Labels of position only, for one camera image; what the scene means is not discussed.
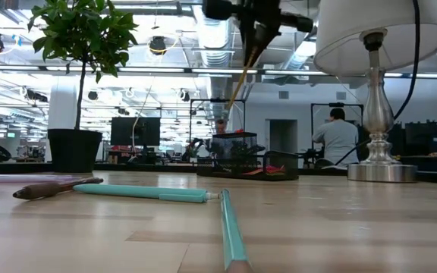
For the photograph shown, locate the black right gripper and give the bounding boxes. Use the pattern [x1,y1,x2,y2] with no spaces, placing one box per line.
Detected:
[202,0,314,67]

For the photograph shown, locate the yellow pencil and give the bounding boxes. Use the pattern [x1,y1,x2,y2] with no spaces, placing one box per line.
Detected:
[215,47,260,134]

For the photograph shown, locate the colourful sticky notes pad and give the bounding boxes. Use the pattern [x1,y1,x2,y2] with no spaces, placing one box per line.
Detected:
[263,163,292,176]

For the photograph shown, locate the teal wooden pencil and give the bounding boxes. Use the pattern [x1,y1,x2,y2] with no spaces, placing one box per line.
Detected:
[218,188,253,273]

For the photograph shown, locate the teal click pen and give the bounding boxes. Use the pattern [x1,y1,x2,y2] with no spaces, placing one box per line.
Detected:
[73,183,221,204]

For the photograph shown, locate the brown pen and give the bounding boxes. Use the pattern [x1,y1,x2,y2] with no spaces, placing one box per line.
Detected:
[12,177,105,201]

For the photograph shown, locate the black mesh desk organizer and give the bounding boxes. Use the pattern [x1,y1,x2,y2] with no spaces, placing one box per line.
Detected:
[196,131,300,182]

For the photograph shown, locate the table lamp white shade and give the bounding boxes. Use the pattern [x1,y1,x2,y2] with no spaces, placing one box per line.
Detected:
[313,0,437,184]

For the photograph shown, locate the person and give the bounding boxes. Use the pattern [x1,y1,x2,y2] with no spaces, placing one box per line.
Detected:
[311,108,360,168]

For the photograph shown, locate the black computer monitor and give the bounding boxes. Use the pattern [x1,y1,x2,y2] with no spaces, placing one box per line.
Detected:
[110,116,162,147]

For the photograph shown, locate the green potted plant black pot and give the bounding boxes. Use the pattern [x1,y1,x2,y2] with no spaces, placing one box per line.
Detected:
[27,0,140,174]

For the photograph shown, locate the dark storage bins shelf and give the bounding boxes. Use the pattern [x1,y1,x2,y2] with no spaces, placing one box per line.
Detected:
[403,120,437,174]

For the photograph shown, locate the black rig frame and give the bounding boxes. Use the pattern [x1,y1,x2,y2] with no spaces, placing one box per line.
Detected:
[310,102,365,126]
[188,98,247,133]

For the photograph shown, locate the black table frame rail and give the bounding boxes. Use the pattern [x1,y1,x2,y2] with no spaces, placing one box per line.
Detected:
[102,162,199,172]

